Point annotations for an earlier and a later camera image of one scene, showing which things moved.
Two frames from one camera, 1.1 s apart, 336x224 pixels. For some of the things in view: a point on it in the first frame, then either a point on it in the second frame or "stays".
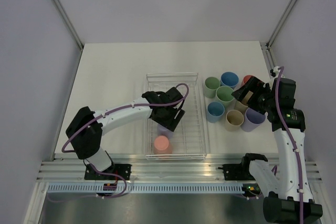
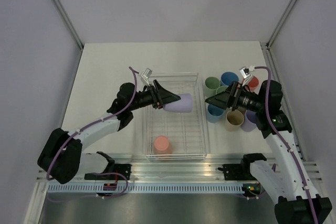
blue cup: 229,78 stays
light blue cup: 214,111 stays
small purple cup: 163,131 → 184,105
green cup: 211,84 stays
